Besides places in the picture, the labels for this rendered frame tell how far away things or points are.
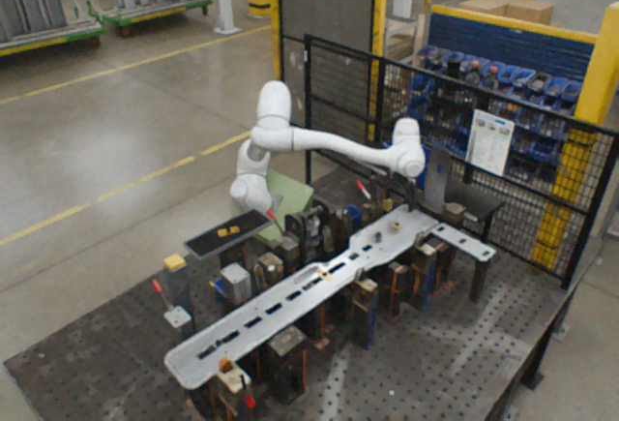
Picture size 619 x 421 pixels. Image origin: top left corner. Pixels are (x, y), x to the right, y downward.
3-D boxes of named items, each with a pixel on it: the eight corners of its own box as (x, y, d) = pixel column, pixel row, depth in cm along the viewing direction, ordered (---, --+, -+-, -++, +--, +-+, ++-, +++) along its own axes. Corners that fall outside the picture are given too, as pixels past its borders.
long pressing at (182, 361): (192, 399, 165) (191, 396, 165) (159, 357, 179) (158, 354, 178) (442, 224, 244) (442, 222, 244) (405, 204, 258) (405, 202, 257)
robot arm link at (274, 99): (234, 182, 278) (237, 146, 286) (263, 186, 282) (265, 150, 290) (257, 114, 209) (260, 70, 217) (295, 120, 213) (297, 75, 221)
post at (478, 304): (480, 311, 236) (491, 264, 221) (459, 298, 243) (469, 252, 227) (486, 304, 240) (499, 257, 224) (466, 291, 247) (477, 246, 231)
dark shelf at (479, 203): (480, 224, 243) (481, 219, 241) (344, 156, 298) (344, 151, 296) (503, 206, 255) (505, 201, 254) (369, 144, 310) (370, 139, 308)
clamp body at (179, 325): (187, 394, 199) (173, 331, 180) (172, 376, 206) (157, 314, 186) (208, 379, 205) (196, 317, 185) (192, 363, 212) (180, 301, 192)
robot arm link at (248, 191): (246, 218, 277) (222, 205, 259) (248, 187, 284) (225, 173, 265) (272, 215, 270) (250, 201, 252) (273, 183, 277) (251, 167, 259)
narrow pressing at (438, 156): (440, 213, 250) (451, 152, 231) (422, 203, 257) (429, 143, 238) (441, 212, 250) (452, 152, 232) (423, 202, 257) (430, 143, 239)
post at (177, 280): (187, 350, 217) (170, 273, 193) (177, 340, 222) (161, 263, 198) (201, 341, 221) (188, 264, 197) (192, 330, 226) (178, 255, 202)
